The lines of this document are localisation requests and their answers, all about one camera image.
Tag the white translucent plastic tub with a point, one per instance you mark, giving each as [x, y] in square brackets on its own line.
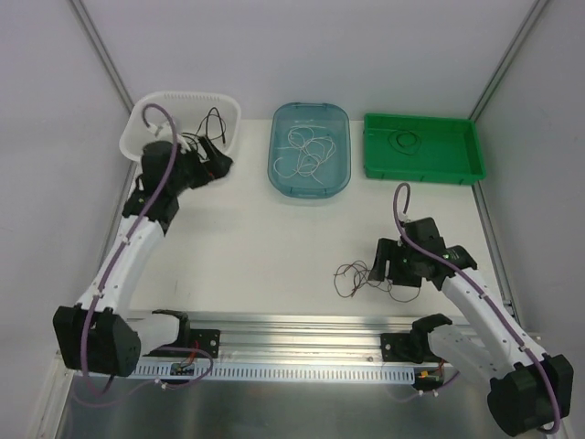
[216, 116]

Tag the green plastic tray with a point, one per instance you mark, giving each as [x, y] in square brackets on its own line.
[422, 149]

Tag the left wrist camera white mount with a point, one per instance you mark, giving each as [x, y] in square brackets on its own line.
[163, 130]

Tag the aluminium corner post right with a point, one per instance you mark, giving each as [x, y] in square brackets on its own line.
[531, 19]

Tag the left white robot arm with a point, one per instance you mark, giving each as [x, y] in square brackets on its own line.
[94, 335]

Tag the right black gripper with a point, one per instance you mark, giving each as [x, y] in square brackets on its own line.
[393, 263]

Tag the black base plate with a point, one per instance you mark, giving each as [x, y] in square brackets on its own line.
[207, 340]
[405, 347]

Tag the aluminium mounting rail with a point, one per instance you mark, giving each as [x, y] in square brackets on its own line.
[319, 340]

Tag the aluminium corner post left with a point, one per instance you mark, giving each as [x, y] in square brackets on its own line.
[92, 33]

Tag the blue translucent plastic container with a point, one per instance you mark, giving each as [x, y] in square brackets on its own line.
[310, 150]

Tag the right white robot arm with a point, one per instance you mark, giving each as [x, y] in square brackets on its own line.
[526, 388]

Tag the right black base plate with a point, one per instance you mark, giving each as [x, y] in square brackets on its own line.
[405, 347]

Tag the aluminium corner post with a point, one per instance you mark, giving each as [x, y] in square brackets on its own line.
[92, 33]
[531, 19]

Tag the white slotted cable duct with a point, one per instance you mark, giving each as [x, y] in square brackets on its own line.
[168, 370]

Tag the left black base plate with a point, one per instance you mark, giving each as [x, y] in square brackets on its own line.
[207, 340]

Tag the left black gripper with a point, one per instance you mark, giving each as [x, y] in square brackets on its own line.
[201, 166]

